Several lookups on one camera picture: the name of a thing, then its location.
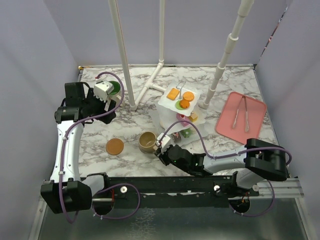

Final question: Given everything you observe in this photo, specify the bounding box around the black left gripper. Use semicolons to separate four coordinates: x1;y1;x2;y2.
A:
82;87;116;124

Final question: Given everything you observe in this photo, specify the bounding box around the green swiss roll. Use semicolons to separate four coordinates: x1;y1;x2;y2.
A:
180;128;193;139

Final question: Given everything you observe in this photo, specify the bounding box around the green interior mug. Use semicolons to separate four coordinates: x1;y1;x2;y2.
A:
108;80;122;104

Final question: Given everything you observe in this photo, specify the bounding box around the beige ceramic mug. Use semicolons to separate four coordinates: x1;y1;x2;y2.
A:
138;131;157;154

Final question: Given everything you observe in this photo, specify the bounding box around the pink cake slice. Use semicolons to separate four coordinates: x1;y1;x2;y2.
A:
176;113;190;127

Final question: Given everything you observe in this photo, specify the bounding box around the yellow sponge cake square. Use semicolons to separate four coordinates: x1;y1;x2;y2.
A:
188;112;198;122

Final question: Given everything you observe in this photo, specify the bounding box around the wooden coaster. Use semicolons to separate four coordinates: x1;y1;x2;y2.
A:
105;138;124;156

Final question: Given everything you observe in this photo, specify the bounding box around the green round biscuit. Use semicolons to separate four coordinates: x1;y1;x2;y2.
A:
175;100;184;110

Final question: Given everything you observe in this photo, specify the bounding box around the three tier white stand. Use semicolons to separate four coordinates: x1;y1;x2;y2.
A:
149;80;209;146

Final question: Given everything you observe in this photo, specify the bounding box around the orange chip cookie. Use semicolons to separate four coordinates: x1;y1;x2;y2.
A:
179;99;190;109

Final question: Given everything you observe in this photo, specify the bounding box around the yellow rectangular biscuit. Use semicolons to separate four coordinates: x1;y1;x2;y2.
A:
166;88;180;101

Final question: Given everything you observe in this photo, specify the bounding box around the orange sandwich biscuit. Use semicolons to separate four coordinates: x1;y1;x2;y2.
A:
182;91;195;102

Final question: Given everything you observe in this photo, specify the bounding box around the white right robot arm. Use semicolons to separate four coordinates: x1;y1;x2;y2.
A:
155;134;292;196

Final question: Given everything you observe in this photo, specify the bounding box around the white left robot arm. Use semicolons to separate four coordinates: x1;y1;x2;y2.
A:
40;81;116;214

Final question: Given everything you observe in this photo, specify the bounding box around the middle white pvc pole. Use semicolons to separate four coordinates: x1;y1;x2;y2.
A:
134;0;171;103

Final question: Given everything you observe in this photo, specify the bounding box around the left white pvc pole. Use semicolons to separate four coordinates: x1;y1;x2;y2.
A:
108;0;137;111

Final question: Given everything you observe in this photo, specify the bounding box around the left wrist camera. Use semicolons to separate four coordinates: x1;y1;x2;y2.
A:
93;81;114;102

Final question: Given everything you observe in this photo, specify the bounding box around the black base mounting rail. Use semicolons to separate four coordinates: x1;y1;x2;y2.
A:
50;174;261;209

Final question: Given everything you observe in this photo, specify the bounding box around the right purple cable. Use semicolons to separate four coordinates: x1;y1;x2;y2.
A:
157;121;293;218

